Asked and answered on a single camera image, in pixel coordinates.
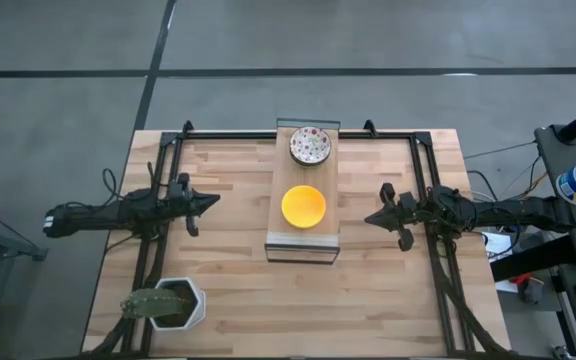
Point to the floral print mini bowl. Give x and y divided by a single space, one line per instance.
310 144

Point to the small grey cup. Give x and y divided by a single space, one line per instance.
532 291

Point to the white hexagonal plant pot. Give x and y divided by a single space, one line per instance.
195 310

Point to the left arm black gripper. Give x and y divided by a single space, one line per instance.
183 202

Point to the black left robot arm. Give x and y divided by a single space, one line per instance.
93 215

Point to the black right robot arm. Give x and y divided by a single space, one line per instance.
518 210

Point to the white paper sheet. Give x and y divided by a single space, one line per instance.
499 245

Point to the black aluminium table frame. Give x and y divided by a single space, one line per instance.
420 165

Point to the black frame wooden shelf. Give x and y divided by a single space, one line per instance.
308 175

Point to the yellow mini bowl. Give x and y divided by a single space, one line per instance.
303 207

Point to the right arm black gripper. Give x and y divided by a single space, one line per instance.
405 212

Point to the green cactus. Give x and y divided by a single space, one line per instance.
150 303

